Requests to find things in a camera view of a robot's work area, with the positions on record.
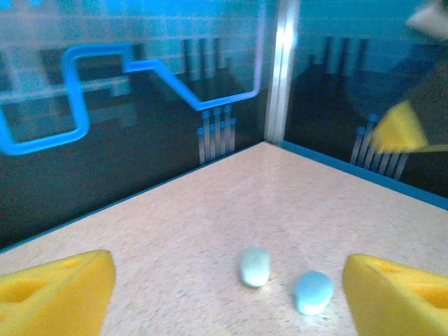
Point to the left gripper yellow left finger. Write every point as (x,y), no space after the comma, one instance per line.
(52,297)

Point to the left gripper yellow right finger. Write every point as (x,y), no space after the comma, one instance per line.
(402,301)

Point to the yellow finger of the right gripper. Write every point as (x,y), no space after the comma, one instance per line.
(399,133)

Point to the blue earbud charging case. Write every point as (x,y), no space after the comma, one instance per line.
(313,293)

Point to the green earbud charging case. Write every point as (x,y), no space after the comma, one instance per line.
(255,267)

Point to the aluminium frame post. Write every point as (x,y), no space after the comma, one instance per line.
(281,70)

